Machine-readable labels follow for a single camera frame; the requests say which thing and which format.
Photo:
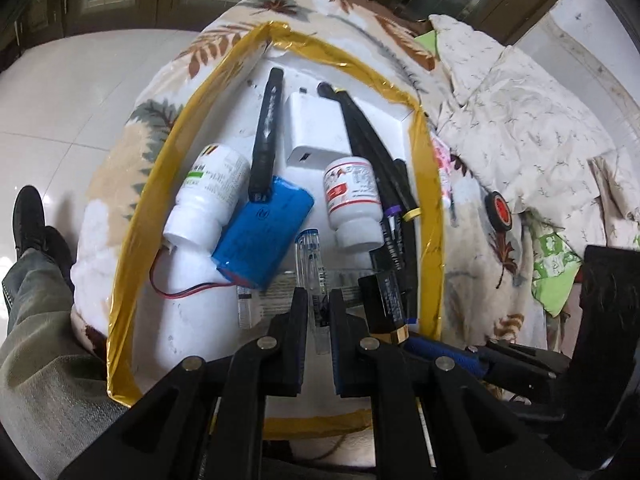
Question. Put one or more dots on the black gold rectangular battery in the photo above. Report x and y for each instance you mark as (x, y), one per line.
(382, 305)

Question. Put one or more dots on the black marker purple ends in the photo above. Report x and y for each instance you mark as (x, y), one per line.
(350, 125)

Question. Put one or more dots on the green cloth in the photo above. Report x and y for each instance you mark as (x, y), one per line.
(555, 270)
(426, 40)

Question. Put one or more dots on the white power adapter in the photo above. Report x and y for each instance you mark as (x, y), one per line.
(317, 125)

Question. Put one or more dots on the clear ballpoint pen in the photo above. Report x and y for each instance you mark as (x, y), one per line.
(310, 260)

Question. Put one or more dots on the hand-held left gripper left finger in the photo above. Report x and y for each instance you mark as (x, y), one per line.
(295, 345)

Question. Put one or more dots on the black shoe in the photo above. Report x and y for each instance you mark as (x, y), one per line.
(30, 220)

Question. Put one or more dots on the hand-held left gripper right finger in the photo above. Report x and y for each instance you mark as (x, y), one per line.
(342, 350)

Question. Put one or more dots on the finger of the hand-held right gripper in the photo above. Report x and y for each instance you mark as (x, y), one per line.
(520, 390)
(450, 355)

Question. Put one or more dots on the person's leg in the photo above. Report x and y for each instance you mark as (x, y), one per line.
(40, 360)

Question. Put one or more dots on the white foam tray yellow tape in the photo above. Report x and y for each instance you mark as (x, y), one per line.
(200, 340)

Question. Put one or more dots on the pink rose hand cream tube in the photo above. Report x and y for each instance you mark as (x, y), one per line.
(442, 160)

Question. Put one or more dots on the white bottle green label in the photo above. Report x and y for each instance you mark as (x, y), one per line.
(210, 180)

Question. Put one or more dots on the silver cream tube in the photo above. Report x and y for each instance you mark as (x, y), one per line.
(260, 300)

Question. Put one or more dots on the white twig printed quilt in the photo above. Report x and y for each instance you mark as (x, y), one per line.
(525, 110)

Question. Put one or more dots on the black tape roll red core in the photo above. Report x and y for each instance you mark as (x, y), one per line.
(489, 210)

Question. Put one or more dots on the tapered black pen with barcode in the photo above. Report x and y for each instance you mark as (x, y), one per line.
(267, 135)

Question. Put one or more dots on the white bottle red label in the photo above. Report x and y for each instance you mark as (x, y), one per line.
(350, 195)

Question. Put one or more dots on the leaf printed blanket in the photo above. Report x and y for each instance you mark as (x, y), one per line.
(310, 15)

